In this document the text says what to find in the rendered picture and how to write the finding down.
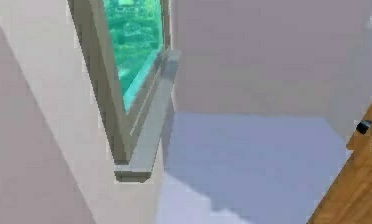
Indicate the grey framed window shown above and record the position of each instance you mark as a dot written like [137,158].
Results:
[134,50]

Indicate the brown wooden door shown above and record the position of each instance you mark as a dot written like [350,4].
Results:
[352,186]

